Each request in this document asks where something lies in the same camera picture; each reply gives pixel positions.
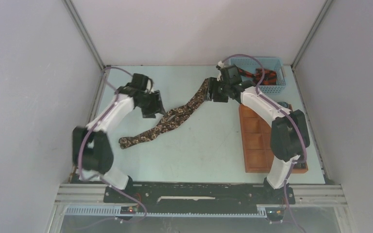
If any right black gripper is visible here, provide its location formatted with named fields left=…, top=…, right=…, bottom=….
left=203, top=77, right=230, bottom=103

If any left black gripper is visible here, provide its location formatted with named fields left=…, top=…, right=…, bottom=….
left=137, top=90, right=166, bottom=119

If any brown floral tie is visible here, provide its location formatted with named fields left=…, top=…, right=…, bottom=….
left=119, top=78, right=209, bottom=149

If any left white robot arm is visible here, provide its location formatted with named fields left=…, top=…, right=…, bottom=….
left=72, top=73, right=165, bottom=202

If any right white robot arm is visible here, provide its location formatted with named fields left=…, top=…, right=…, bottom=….
left=205, top=62, right=310, bottom=203

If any blue plastic basket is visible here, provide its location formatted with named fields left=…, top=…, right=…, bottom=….
left=226, top=56, right=286, bottom=95

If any red black patterned tie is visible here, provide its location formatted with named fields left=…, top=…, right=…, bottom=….
left=238, top=67, right=277, bottom=85

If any wooden compartment tray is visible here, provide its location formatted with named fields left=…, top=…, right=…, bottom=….
left=239, top=104, right=303, bottom=173

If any blue rolled tie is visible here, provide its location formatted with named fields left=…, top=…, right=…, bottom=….
left=278, top=101, right=292, bottom=110

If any dark camo rolled tie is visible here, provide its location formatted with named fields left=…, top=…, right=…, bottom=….
left=294, top=163, right=307, bottom=170

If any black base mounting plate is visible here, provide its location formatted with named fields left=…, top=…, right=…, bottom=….
left=103, top=182, right=295, bottom=214

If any aluminium frame rail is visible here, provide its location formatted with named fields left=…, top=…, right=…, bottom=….
left=54, top=183, right=348, bottom=207

